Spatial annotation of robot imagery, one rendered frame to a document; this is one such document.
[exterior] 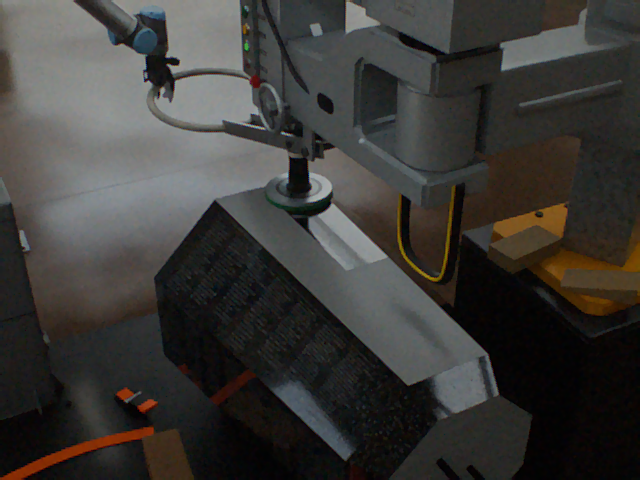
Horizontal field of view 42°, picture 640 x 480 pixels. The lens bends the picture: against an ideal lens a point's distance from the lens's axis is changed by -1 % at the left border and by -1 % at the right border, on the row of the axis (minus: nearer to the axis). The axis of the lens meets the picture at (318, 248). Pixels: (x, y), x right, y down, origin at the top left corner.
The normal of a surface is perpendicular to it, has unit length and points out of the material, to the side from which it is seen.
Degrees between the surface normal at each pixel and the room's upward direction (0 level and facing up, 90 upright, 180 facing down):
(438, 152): 90
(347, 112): 90
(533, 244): 0
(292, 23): 90
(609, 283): 11
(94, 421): 0
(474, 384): 32
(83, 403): 0
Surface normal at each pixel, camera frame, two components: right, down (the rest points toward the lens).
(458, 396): 0.25, -0.46
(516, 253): 0.00, -0.84
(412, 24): -0.86, 0.28
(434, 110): -0.22, 0.53
